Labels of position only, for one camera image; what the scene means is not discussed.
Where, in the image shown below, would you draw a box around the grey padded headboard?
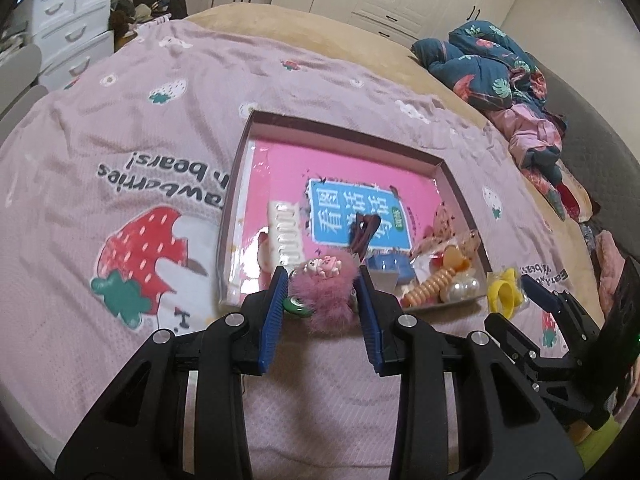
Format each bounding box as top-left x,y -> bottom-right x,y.
540,60 -> 640,261

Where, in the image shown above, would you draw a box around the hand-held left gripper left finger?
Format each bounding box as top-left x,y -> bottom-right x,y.
55,265 -> 291,480

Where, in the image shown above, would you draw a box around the white earring card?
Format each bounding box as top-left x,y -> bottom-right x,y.
370,269 -> 401,291

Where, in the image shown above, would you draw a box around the pink fluffy hair clip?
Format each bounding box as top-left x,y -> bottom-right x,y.
289,249 -> 360,333

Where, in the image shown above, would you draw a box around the small blue box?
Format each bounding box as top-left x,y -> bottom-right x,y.
367,252 -> 413,283

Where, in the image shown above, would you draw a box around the white drawer chest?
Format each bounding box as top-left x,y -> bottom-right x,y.
30,0 -> 116,91

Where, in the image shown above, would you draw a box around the yellow bangles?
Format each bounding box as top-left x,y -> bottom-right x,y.
486,267 -> 526,320

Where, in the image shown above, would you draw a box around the green round hair clip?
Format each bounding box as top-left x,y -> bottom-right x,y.
281,296 -> 313,317

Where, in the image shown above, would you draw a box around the cream hair claw clip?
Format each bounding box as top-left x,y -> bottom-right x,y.
267,200 -> 306,268

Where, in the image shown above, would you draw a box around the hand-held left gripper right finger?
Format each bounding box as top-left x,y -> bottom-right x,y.
352,264 -> 586,480

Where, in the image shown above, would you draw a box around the red ball earring packet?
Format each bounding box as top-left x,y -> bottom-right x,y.
412,247 -> 476,273

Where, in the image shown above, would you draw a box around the dark brown hair clip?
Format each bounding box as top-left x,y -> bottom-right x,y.
347,212 -> 383,261

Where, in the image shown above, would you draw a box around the pink strawberry printed blanket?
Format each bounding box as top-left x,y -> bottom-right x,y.
0,20 -> 616,480

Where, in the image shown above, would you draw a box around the pink floral clothing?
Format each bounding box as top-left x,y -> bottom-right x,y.
487,102 -> 601,223

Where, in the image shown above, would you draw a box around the brown bag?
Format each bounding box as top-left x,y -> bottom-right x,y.
107,0 -> 151,51

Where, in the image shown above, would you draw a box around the pink mesh scrunchie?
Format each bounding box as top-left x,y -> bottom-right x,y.
457,230 -> 481,261
431,205 -> 458,248

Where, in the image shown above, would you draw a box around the grey folding board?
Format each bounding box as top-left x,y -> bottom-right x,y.
0,42 -> 48,131

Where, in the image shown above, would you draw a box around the pink cloth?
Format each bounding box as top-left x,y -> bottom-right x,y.
592,230 -> 626,301

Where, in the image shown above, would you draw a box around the yellow-green cloth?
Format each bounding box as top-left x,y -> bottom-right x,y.
570,410 -> 621,446

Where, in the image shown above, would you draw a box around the orange spiral hair tie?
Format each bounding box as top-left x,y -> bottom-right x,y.
400,266 -> 457,308

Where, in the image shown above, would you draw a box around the shallow brown cardboard box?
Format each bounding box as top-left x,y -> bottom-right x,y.
216,109 -> 493,313

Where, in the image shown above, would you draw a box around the dark teal floral quilt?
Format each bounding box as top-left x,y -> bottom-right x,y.
411,20 -> 551,111

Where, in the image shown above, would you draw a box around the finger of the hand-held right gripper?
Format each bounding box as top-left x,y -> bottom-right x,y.
486,312 -> 542,387
520,274 -> 602,357

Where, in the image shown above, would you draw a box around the pearl bead hair accessory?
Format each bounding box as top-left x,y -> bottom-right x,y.
440,272 -> 481,303

